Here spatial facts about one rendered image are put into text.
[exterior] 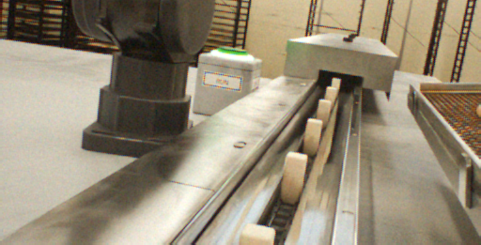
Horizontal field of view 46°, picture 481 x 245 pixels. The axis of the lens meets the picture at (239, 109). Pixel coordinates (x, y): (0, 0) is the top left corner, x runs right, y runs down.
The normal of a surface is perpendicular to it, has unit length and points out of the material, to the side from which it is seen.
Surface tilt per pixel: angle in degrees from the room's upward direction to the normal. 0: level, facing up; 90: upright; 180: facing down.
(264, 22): 90
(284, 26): 90
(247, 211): 0
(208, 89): 90
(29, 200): 0
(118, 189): 0
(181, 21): 90
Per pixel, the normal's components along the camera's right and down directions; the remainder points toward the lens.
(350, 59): -0.22, 0.14
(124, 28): -0.34, 0.72
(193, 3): 0.93, 0.19
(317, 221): 0.14, -0.97
